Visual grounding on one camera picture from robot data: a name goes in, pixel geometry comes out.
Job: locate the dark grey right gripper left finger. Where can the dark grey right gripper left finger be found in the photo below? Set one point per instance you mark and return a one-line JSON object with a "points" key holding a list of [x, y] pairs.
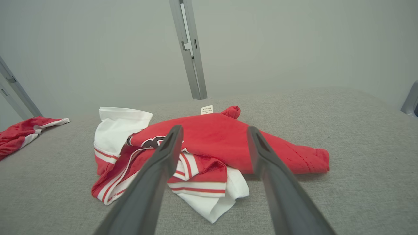
{"points": [[147, 195]]}

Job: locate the red shorts with white trim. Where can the red shorts with white trim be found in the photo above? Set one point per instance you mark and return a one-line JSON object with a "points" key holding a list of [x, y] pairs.
{"points": [[16, 133]]}

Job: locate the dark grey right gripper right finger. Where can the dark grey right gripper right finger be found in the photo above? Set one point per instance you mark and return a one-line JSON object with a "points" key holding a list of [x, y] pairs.
{"points": [[287, 202]]}

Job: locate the grey metal partition post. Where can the grey metal partition post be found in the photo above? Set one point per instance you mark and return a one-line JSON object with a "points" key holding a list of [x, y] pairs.
{"points": [[191, 65], [19, 94]]}

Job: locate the red white basketball jersey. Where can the red white basketball jersey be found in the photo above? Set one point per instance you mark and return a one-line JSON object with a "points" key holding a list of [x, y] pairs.
{"points": [[212, 137]]}

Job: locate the grey metal frame piece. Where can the grey metal frame piece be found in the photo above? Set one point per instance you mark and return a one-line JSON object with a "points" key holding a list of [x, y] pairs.
{"points": [[410, 101]]}

